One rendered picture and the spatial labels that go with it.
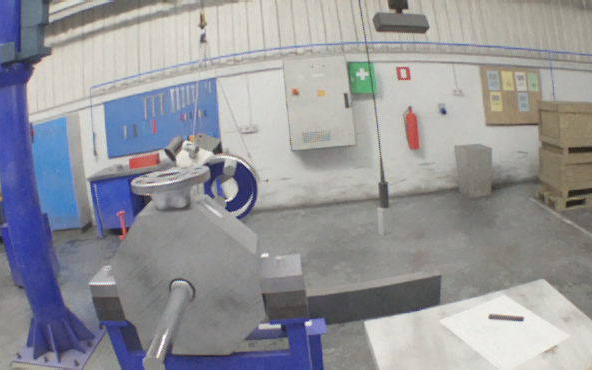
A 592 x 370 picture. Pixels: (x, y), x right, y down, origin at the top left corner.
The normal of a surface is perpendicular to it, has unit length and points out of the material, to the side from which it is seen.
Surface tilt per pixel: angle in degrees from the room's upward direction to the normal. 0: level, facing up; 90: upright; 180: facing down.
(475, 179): 93
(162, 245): 90
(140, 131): 90
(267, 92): 90
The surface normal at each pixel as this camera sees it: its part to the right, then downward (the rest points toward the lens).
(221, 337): 0.04, 0.22
